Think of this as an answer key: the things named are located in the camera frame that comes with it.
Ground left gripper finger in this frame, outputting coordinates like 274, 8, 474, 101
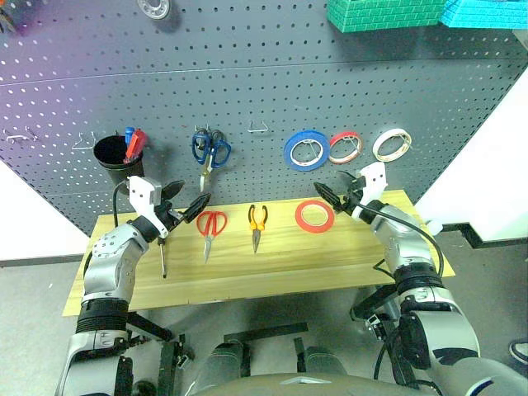
161, 180, 186, 205
182, 192, 213, 224

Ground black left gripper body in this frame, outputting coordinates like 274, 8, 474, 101
156, 201, 190, 232

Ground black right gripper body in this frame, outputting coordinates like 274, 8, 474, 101
341, 176, 368, 215

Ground red handled scissors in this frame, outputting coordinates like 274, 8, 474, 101
196, 210, 229, 264

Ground wide red tape roll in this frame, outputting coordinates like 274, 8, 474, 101
295, 199, 336, 234

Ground orange black handled screwdriver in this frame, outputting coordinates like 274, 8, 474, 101
158, 235, 169, 279

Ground orange black needle-nose pliers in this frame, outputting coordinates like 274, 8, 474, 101
247, 204, 269, 255

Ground white tape roll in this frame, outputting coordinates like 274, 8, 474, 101
372, 127, 413, 163

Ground thin red tape roll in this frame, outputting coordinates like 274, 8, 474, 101
328, 130, 365, 166

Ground blue tape roll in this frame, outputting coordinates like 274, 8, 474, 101
283, 130, 331, 172

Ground black plastic cup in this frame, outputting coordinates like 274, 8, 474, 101
92, 134, 145, 187

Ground grey perforated pegboard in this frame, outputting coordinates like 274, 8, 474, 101
0, 0, 528, 239

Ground grey left robot leg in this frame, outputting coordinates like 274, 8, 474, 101
181, 340, 252, 396

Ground grey robot leg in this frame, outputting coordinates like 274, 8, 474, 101
181, 340, 252, 396
295, 337, 351, 379

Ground green brick pattern box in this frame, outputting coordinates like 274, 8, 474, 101
326, 0, 449, 33

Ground grey right robot leg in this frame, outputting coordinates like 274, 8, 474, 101
295, 337, 351, 379

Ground grey robot torso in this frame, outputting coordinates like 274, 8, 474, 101
243, 372, 356, 396

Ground cyan foam block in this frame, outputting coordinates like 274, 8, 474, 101
439, 0, 528, 31

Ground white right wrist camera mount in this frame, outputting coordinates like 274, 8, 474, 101
350, 162, 389, 224

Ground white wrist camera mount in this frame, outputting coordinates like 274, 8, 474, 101
350, 162, 389, 224
126, 176, 170, 240

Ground blue handled scissors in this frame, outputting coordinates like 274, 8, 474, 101
191, 130, 232, 193

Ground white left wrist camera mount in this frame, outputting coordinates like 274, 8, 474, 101
126, 176, 170, 240

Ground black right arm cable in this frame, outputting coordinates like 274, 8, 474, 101
355, 201, 446, 285

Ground silver wire pegboard hook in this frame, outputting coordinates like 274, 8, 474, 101
2, 128, 40, 144
72, 132, 98, 150

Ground silver metal bearing ring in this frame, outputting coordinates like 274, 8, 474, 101
137, 0, 172, 21

